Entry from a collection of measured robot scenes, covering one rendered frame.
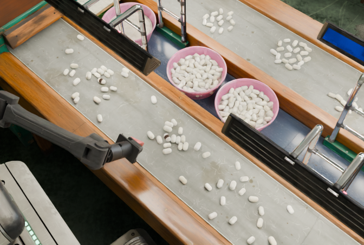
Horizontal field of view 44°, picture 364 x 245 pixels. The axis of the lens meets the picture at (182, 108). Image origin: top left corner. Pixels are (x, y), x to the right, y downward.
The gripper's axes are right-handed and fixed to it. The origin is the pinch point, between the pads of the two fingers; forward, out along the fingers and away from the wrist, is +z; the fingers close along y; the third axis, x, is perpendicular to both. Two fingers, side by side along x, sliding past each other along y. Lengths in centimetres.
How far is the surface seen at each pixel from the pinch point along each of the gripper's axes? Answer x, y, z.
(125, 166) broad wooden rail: 12.4, 2.1, -0.1
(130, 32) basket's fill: -18, 55, 42
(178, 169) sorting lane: 5.6, -13.1, 11.9
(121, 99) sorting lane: 0.5, 28.1, 18.4
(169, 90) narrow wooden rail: -11.8, 14.6, 29.2
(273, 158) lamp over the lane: -28, -44, -2
